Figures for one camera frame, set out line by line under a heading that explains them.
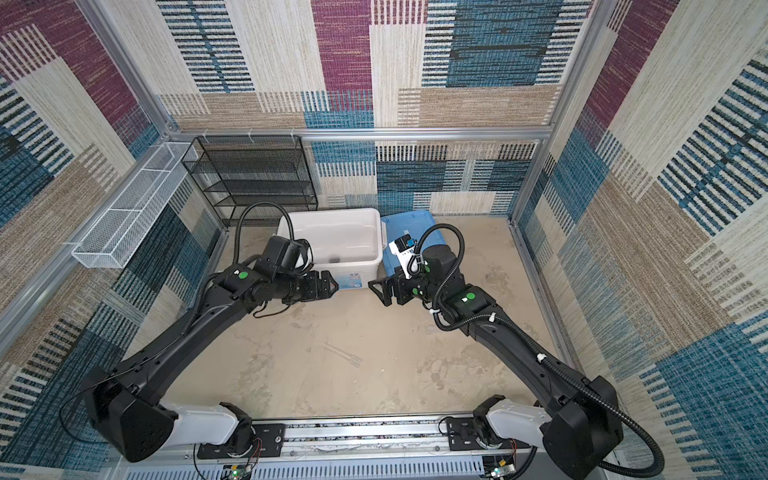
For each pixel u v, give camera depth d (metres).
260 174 1.08
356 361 0.86
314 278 0.68
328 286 0.69
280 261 0.59
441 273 0.57
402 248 0.65
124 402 0.38
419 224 1.19
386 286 0.66
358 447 0.73
